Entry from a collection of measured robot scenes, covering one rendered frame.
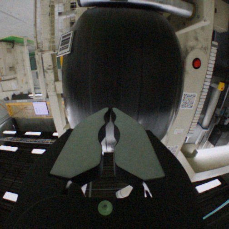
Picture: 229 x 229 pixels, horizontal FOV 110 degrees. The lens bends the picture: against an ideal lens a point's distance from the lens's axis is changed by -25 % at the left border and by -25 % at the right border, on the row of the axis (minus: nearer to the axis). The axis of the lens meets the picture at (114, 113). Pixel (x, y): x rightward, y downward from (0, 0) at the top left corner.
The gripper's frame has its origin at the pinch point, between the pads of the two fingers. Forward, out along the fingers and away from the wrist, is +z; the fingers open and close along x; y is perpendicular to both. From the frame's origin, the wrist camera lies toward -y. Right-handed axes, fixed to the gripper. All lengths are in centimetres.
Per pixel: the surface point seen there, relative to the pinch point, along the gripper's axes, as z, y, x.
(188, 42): 31.0, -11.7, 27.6
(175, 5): 24.4, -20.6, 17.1
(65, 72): 12.6, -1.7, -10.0
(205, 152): 31, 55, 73
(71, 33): 15.7, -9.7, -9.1
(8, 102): 504, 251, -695
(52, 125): 835, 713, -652
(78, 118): 8.7, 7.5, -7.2
